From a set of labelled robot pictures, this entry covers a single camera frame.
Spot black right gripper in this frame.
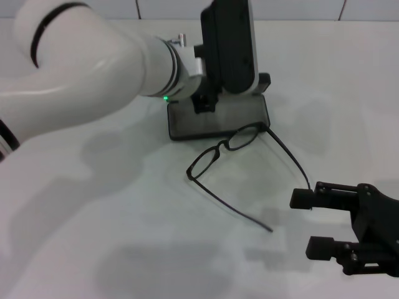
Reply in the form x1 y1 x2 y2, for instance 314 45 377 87
289 181 399 277

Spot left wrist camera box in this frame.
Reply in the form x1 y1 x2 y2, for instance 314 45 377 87
198 0 260 96

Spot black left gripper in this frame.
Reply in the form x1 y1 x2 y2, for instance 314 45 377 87
190 74 227 115

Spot black frame glasses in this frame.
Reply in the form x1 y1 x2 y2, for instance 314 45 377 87
186 122 314 234

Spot black glasses case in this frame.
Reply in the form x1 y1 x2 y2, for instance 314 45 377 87
167 73 271 141

